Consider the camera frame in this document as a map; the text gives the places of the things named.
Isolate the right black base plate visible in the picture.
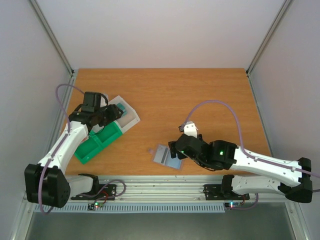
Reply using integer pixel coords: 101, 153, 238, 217
202, 184, 250, 201

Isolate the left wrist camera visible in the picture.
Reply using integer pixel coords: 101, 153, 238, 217
99, 93, 109, 108

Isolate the grey slotted cable duct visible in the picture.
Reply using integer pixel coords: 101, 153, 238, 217
33, 202, 226, 214

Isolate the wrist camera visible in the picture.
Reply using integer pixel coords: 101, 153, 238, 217
99, 93, 109, 108
178, 121, 198, 138

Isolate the teal card stack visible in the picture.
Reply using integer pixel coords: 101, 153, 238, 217
116, 102, 127, 112

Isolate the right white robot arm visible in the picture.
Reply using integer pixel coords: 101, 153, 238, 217
168, 134, 313, 203

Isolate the clear plastic bin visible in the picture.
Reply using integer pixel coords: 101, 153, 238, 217
109, 95, 141, 134

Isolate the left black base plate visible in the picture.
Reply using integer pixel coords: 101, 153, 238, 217
70, 184, 117, 201

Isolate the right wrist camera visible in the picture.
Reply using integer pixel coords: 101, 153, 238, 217
178, 121, 198, 138

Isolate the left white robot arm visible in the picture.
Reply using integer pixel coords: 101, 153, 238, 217
24, 92, 124, 208

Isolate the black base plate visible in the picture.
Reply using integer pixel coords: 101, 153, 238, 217
70, 184, 117, 201
202, 184, 250, 201

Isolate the green plastic tray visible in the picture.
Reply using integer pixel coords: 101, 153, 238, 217
74, 121, 123, 164

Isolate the blue card holder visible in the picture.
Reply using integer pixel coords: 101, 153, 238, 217
148, 144, 184, 170

